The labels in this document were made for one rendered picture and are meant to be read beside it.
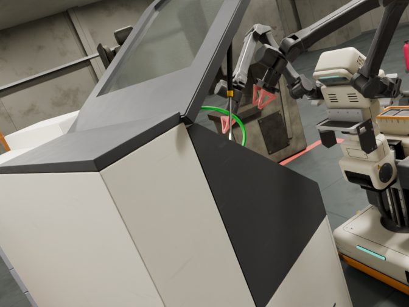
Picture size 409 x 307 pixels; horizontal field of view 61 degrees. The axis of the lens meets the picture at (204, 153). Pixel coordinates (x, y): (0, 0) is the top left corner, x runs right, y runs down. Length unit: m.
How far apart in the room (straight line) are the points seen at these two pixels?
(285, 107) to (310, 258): 2.91
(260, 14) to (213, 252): 3.09
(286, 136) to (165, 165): 3.47
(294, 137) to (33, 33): 8.04
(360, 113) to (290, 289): 0.90
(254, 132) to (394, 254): 2.35
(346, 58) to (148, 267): 1.30
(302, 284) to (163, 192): 0.77
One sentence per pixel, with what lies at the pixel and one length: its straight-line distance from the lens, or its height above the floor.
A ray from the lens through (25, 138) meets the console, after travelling 1.89.
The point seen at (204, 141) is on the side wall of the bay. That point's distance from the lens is 0.97.
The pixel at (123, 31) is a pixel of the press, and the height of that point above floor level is 2.40.
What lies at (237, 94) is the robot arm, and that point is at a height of 1.38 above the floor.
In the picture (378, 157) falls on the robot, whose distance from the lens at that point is 1.93.
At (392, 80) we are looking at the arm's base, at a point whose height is 1.21.
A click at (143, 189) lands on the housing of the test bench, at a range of 0.83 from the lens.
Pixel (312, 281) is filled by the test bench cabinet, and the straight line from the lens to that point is 1.52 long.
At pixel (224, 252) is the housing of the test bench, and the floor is 1.07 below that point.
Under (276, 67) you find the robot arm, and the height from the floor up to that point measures 1.46.
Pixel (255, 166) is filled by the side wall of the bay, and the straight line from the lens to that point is 1.15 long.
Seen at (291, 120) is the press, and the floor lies 0.44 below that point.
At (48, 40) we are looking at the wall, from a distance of 10.64.
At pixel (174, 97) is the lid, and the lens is 1.00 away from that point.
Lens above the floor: 1.64
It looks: 17 degrees down
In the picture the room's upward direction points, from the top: 21 degrees counter-clockwise
